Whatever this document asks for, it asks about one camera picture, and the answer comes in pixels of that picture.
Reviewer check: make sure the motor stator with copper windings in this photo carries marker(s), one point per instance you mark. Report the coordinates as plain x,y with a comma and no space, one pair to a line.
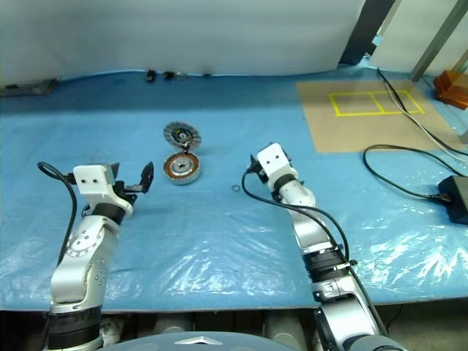
181,169

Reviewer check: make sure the small black clip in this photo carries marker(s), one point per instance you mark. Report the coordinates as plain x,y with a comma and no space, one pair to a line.
150,75
168,75

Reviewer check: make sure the brown cardboard sheet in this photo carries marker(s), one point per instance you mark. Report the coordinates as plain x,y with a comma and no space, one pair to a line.
351,131

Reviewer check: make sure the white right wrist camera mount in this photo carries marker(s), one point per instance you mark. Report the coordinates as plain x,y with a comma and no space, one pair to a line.
276,162

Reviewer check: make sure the grey robot torso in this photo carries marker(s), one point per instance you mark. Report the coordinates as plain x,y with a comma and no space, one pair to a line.
201,342

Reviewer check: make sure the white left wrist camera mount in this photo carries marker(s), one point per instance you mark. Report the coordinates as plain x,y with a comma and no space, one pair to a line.
91,177

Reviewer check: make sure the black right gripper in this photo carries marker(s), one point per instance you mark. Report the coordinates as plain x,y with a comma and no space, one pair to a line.
257,169

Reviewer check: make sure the grey flat device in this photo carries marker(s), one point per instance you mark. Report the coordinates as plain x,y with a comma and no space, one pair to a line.
31,87

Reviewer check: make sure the orange brown box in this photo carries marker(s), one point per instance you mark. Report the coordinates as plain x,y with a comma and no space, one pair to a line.
451,87

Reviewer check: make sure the aluminium frame post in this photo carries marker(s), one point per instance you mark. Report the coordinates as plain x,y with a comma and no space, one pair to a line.
433,44

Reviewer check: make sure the silver finned rotor disc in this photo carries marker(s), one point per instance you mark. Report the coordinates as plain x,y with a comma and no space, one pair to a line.
181,134

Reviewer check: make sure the white crumpled shape under table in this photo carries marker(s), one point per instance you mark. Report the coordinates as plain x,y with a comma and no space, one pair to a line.
109,329

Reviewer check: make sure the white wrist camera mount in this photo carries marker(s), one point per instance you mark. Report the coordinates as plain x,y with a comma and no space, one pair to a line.
91,177
276,162

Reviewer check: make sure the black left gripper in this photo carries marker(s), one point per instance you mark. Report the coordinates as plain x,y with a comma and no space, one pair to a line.
126,192

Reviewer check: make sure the blue foam table sheet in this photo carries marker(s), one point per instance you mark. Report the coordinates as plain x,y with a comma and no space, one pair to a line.
219,109

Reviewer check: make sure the dark upright post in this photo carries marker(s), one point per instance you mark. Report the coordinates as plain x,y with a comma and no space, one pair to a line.
365,33

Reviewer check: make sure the grey rounded shape under table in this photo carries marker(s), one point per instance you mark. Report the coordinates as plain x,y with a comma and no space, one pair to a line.
283,329
172,325

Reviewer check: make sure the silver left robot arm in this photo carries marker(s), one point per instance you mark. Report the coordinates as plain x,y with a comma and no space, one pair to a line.
84,248

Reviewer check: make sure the black power adapter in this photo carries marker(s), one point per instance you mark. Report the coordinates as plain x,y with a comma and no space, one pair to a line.
457,199

